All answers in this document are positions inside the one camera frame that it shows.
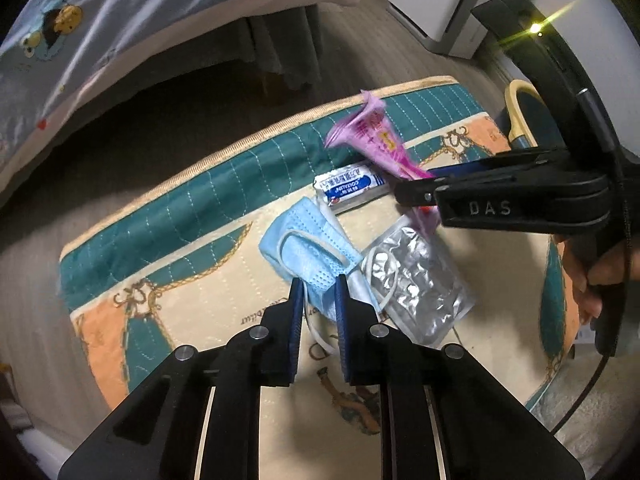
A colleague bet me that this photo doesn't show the grey bed skirt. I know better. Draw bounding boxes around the grey bed skirt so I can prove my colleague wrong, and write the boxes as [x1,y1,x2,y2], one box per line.
[240,2,326,96]

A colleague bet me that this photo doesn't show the white floor appliance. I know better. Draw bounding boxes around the white floor appliance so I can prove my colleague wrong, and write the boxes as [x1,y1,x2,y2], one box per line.
[387,0,526,58]

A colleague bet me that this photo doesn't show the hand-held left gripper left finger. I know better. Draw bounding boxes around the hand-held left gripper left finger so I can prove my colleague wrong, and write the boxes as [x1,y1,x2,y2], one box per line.
[57,277,306,480]

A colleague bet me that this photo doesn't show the person's right hand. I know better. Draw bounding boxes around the person's right hand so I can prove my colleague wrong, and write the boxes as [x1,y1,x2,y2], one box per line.
[562,237,640,323]

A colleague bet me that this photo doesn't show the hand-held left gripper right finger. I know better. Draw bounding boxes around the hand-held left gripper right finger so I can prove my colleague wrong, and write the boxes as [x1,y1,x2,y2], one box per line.
[334,275,586,480]

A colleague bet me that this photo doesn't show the blue face mask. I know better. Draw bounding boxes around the blue face mask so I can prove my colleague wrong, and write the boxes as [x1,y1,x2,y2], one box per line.
[258,197,363,321]

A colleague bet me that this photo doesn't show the teal and orange patterned mat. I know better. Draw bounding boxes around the teal and orange patterned mat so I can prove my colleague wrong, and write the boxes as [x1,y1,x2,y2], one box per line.
[59,76,583,480]

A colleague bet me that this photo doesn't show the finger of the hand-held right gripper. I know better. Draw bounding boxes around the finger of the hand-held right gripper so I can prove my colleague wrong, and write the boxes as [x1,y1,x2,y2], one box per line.
[394,167,608,207]
[432,147,568,173]

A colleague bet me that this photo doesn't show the purple plastic wrapper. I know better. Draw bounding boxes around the purple plastic wrapper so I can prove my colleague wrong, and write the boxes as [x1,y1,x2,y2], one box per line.
[325,91,441,233]

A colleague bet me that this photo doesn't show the yellow bin with teal inside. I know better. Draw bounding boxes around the yellow bin with teal inside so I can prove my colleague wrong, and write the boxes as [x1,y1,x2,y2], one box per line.
[504,80,566,153]

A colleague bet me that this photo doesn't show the small blue white sachet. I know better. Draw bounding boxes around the small blue white sachet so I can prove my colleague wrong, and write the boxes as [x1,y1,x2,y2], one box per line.
[313,164,388,208]

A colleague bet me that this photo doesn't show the silver foil pouch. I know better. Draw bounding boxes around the silver foil pouch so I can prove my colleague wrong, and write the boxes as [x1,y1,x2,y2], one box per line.
[361,217,476,348]

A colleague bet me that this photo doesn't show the cartoon printed blanket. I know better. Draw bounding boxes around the cartoon printed blanket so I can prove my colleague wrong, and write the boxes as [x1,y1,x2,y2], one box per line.
[0,0,396,196]

